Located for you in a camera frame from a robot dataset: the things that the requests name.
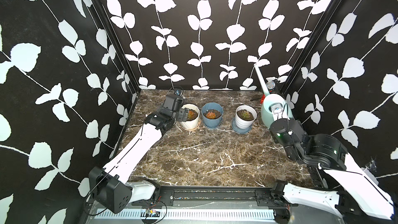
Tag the woven coaster under left pot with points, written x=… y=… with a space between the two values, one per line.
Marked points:
x=189 y=128

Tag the mint green watering can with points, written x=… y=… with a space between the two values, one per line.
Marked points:
x=272 y=96

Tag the blue pot middle succulent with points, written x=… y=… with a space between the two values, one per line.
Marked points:
x=212 y=114

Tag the white slotted cable duct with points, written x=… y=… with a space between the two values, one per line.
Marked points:
x=254 y=215

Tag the small circuit board with wires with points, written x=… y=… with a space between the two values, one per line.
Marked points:
x=151 y=213

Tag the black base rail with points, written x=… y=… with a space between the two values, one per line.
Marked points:
x=261 y=196

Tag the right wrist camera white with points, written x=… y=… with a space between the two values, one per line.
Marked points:
x=277 y=110

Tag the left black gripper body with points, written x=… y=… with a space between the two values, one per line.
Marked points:
x=182 y=115

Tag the blue saucer under right pot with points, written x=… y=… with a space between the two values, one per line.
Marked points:
x=239 y=130

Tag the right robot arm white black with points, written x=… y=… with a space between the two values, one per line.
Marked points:
x=359 y=200

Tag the white pot succulent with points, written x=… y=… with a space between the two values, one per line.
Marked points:
x=193 y=118
x=245 y=116

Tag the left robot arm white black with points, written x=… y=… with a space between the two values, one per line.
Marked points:
x=110 y=184

